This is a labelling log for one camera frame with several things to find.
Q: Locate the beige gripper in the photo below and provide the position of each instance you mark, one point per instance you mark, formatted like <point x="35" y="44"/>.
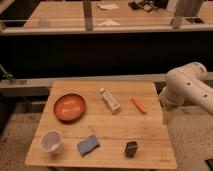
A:
<point x="168" y="116"/>

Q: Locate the black whiteboard eraser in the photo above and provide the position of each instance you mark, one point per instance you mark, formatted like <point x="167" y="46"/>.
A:
<point x="131" y="148"/>

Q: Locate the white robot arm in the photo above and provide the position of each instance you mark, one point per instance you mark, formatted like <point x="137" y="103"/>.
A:
<point x="186" y="83"/>

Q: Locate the orange marker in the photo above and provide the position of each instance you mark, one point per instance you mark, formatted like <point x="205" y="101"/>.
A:
<point x="139" y="105"/>

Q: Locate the white tube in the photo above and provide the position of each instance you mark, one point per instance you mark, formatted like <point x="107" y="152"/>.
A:
<point x="110" y="101"/>

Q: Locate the blue sponge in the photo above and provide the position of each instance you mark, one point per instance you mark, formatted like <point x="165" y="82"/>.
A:
<point x="88" y="145"/>

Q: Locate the folded white paper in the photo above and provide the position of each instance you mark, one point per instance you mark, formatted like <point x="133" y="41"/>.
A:
<point x="109" y="22"/>

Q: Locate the white paper cup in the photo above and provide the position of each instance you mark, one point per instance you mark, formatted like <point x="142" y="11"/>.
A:
<point x="50" y="142"/>

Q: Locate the white paper sheet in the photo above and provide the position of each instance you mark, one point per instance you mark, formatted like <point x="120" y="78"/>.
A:
<point x="107" y="6"/>

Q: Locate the clear plastic cup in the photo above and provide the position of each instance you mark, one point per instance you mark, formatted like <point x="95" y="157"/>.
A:
<point x="42" y="21"/>

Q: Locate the grey metal post right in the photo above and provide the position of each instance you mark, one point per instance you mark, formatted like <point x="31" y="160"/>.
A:
<point x="188" y="10"/>

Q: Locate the grey metal post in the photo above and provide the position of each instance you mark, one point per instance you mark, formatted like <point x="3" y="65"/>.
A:
<point x="87" y="7"/>
<point x="188" y="10"/>

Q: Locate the metal clamp bracket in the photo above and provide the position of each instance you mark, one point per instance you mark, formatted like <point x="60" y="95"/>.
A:
<point x="8" y="76"/>

